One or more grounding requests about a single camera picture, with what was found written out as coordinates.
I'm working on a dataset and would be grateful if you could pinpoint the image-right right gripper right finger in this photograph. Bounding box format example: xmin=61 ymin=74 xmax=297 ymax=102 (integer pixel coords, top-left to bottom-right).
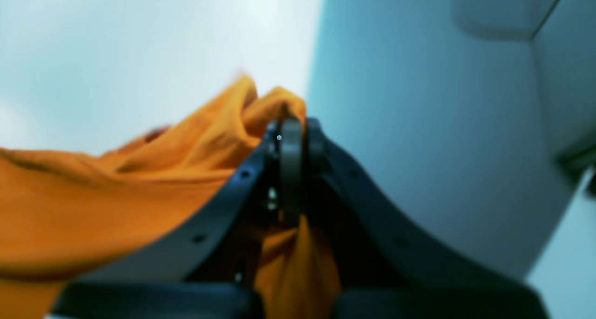
xmin=279 ymin=117 xmax=548 ymax=319

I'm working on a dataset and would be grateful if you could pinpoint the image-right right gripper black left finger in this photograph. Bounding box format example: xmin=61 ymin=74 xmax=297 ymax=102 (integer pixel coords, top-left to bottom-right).
xmin=49 ymin=119 xmax=282 ymax=319

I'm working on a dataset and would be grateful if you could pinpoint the orange t-shirt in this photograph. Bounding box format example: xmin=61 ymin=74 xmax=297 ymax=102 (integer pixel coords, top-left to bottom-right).
xmin=0 ymin=75 xmax=343 ymax=319

